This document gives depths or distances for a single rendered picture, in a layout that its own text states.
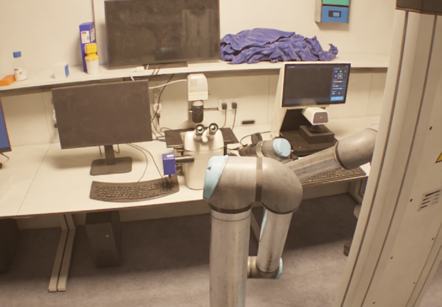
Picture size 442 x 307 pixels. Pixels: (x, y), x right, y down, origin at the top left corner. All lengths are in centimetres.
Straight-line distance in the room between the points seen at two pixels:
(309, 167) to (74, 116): 126
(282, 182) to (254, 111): 176
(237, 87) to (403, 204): 191
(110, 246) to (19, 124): 107
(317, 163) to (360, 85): 166
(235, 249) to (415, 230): 46
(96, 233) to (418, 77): 208
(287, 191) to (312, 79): 129
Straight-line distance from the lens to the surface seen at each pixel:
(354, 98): 295
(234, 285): 102
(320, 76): 212
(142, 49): 223
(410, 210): 81
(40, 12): 256
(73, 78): 219
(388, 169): 69
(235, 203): 88
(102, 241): 238
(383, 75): 305
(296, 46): 237
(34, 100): 255
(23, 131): 266
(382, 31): 312
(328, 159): 132
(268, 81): 256
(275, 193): 88
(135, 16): 222
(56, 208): 188
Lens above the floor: 176
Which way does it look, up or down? 25 degrees down
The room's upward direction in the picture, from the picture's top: straight up
